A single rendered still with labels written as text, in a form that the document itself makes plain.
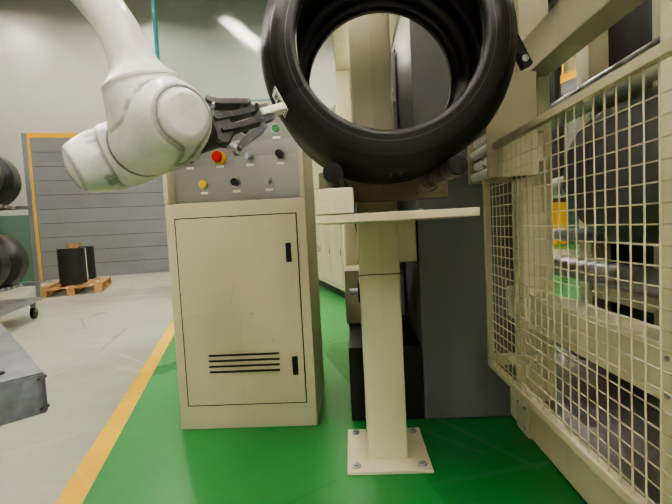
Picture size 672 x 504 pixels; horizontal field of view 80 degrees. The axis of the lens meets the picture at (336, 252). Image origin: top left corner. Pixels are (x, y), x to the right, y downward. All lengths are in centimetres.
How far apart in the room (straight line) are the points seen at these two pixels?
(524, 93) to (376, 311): 78
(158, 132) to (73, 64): 1039
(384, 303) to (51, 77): 1017
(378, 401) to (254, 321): 57
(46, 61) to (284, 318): 996
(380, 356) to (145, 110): 103
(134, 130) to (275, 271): 107
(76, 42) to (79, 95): 111
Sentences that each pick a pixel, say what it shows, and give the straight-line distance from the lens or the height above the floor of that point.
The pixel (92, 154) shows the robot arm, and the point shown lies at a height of 90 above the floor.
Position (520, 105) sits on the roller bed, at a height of 110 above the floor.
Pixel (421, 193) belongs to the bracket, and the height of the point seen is 87.
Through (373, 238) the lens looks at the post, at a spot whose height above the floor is 74.
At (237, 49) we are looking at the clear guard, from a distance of 175.
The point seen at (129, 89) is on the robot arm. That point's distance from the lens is 60.
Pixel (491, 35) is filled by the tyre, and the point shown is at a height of 117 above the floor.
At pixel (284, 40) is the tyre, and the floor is 119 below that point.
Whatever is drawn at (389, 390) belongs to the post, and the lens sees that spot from 138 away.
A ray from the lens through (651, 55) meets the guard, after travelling 75.
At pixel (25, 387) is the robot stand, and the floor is 64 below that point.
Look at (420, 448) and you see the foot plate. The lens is 154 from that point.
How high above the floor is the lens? 77
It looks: 3 degrees down
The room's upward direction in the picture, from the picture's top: 3 degrees counter-clockwise
